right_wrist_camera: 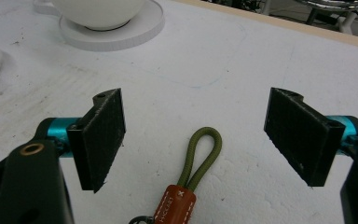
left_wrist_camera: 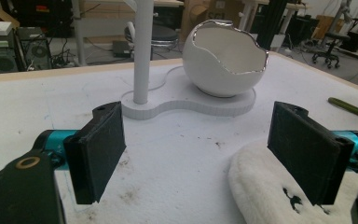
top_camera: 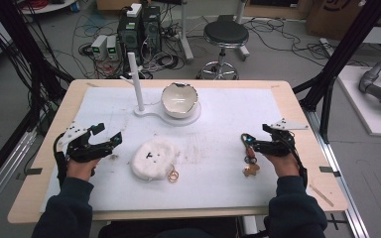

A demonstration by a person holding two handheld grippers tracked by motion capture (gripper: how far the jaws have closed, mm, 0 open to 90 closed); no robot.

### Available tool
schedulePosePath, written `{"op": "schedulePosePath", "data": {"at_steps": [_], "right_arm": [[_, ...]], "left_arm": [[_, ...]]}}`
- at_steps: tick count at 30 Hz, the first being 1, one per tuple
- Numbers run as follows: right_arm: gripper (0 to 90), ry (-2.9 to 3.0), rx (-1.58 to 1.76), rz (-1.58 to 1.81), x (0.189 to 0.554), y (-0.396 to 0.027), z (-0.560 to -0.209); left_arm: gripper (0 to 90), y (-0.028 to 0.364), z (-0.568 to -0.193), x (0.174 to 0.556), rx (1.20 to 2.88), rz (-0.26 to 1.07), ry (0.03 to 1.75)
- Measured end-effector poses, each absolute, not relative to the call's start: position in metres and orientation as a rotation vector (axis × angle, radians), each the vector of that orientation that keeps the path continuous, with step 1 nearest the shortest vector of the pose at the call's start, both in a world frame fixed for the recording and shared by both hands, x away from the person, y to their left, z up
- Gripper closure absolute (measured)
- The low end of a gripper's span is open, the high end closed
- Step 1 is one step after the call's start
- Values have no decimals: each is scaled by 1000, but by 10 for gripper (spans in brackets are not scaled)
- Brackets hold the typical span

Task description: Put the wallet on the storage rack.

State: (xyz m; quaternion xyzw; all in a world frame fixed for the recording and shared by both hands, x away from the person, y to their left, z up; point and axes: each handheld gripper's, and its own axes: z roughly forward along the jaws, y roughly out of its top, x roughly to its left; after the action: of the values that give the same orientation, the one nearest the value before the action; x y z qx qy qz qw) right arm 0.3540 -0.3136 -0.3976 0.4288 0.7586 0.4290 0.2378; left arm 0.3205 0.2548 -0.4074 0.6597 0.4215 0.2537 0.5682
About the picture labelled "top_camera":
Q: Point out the black frame post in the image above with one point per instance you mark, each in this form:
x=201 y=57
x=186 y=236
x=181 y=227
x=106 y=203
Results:
x=23 y=43
x=340 y=56

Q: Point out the black round stool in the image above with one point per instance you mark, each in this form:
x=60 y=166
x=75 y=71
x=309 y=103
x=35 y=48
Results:
x=226 y=33

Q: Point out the white fluffy plush pouch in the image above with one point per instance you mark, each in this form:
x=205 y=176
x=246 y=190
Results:
x=153 y=160

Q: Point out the white ceramic bowl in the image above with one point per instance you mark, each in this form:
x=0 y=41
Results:
x=179 y=100

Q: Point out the black tape piece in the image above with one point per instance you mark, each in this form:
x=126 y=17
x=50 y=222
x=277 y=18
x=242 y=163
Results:
x=34 y=171
x=329 y=170

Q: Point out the white floor platform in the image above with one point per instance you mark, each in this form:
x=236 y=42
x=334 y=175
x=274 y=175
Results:
x=360 y=109

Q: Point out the cardboard box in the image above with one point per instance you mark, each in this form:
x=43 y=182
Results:
x=344 y=16

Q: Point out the grey power supply unit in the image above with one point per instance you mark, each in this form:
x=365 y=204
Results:
x=112 y=47
x=99 y=46

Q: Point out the black computer tower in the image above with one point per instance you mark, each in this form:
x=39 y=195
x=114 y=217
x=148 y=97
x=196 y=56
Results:
x=129 y=36
x=151 y=29

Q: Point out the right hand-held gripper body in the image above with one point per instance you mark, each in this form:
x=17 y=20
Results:
x=279 y=145

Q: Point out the white table mat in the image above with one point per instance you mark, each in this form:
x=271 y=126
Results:
x=211 y=165

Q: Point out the person's left hand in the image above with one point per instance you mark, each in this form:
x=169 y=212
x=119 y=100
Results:
x=81 y=170

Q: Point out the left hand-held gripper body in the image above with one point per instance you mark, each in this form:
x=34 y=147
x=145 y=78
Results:
x=82 y=150

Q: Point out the white box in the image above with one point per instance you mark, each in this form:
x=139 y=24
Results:
x=134 y=10

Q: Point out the white stand with pole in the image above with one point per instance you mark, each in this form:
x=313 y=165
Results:
x=138 y=86

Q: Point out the wooden table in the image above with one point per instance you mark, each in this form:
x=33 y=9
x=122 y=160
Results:
x=320 y=155

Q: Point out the person's right hand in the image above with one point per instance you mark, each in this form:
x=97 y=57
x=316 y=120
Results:
x=286 y=165

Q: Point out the thin wooden stick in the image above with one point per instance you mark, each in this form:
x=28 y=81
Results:
x=321 y=195

